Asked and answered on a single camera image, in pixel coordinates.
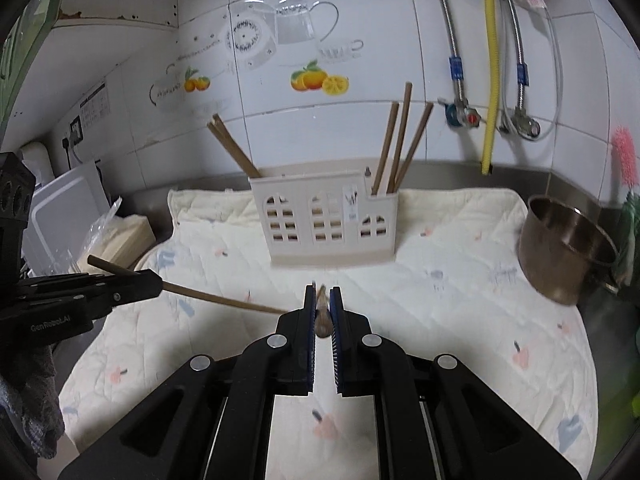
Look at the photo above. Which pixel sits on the white kettle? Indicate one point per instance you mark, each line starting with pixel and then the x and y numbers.
pixel 36 160

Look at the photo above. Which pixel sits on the cream plastic utensil holder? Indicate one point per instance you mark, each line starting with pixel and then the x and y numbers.
pixel 320 220

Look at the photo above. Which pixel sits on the black and white wall label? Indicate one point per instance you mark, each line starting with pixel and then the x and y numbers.
pixel 95 107

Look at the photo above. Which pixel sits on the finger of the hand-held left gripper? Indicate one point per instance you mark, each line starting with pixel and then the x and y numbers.
pixel 95 302
pixel 100 280

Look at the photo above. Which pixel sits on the wall socket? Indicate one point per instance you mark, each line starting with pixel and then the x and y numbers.
pixel 76 130

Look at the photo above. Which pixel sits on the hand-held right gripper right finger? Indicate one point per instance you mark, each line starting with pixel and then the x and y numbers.
pixel 360 355

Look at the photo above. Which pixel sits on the clear plastic tube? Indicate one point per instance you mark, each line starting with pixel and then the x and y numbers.
pixel 555 75

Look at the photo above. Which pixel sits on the bagged pack of wooden sticks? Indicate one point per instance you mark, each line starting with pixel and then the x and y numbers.
pixel 120 235

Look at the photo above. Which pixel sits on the green glass jar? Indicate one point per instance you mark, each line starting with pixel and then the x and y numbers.
pixel 630 240

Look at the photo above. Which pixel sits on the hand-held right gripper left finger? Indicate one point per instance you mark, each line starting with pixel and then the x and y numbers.
pixel 280 355

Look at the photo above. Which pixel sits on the green wall cabinet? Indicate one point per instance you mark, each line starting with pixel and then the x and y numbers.
pixel 25 25

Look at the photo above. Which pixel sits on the person's left forearm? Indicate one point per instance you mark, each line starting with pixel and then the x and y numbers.
pixel 30 400

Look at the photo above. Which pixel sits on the pink bottle brush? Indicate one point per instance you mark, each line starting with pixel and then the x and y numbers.
pixel 625 160

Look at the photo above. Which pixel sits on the printed quilted mat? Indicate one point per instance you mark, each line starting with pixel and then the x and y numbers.
pixel 450 335

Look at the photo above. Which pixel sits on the metal water valve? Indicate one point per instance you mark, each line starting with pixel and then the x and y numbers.
pixel 522 125

